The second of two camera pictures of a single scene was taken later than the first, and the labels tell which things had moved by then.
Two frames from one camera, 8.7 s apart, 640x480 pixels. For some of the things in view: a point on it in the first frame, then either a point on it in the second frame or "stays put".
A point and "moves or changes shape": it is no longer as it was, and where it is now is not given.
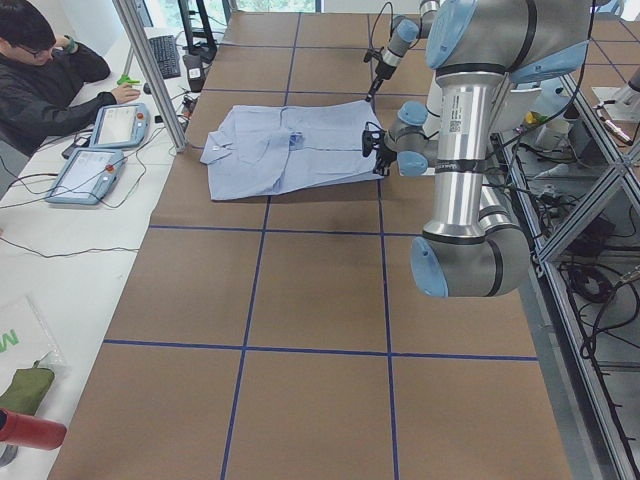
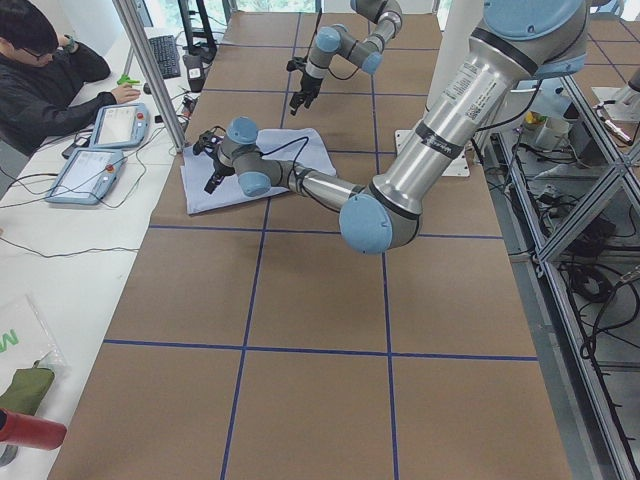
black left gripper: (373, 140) to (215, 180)
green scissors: (125, 79) stays put
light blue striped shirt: (275, 150) moves or changes shape
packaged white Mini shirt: (24, 341) stays put
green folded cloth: (27, 389) stays put
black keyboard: (164, 50) stays put
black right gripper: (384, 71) to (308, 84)
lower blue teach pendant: (87, 177) stays put
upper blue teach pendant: (121, 126) stays put
